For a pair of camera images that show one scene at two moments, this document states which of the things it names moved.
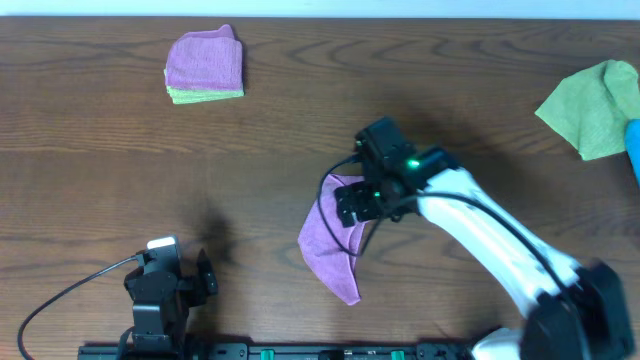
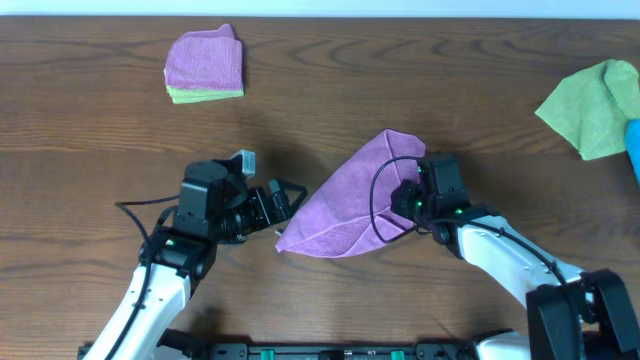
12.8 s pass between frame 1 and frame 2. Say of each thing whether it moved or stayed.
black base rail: stayed
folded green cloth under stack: stayed
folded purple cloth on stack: stayed
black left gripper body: moved
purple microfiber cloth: moved
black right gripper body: moved
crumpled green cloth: stayed
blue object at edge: stayed
